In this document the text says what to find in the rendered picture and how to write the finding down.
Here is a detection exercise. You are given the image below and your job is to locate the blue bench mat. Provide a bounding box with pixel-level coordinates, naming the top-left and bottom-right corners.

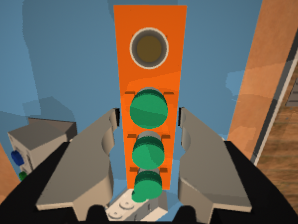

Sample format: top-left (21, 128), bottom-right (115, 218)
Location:
top-left (0, 0), bottom-right (263, 221)

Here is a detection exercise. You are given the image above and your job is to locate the grey table edge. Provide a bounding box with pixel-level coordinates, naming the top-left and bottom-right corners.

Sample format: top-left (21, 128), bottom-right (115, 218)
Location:
top-left (250, 29), bottom-right (298, 165)

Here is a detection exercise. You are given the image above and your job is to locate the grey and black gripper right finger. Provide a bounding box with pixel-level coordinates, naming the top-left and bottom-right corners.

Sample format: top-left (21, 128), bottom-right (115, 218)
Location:
top-left (178, 107), bottom-right (298, 224)

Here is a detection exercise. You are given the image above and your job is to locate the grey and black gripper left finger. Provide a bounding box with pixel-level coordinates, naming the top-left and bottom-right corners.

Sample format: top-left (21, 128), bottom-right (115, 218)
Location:
top-left (0, 108), bottom-right (120, 224)

